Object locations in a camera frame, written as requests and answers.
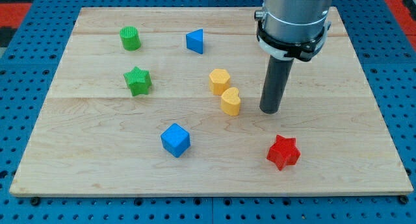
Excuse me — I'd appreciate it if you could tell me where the blue cube block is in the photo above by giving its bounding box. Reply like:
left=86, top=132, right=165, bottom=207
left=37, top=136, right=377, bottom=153
left=161, top=123, right=190, bottom=158

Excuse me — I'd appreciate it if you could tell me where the wooden board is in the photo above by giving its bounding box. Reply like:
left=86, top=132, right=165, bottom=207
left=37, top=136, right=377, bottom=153
left=10, top=7, right=413, bottom=197

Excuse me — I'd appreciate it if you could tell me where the red star block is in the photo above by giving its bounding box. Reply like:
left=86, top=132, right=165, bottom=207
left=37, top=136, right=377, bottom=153
left=266, top=134, right=301, bottom=171

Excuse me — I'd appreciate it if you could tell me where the green cylinder block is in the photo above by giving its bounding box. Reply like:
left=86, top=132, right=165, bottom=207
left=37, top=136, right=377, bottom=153
left=119, top=26, right=141, bottom=51

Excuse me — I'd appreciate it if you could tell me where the blue triangle block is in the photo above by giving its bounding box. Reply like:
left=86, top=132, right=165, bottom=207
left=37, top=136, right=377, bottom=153
left=185, top=29, right=203, bottom=54

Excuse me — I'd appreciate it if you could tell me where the green star block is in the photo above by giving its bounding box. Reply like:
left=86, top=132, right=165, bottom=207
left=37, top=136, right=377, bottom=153
left=123, top=67, right=152, bottom=97

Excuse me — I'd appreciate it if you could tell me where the yellow hexagon block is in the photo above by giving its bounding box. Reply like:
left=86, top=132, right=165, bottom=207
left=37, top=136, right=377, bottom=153
left=209, top=69, right=231, bottom=95

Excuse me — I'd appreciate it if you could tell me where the yellow heart block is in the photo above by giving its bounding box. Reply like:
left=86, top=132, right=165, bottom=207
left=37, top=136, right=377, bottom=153
left=220, top=87, right=241, bottom=116

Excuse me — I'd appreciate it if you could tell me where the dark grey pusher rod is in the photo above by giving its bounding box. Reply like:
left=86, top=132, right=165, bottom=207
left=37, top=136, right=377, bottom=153
left=259, top=56, right=293, bottom=114

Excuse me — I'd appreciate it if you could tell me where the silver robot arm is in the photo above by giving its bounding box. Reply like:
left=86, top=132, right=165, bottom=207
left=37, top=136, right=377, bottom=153
left=254, top=0, right=332, bottom=62

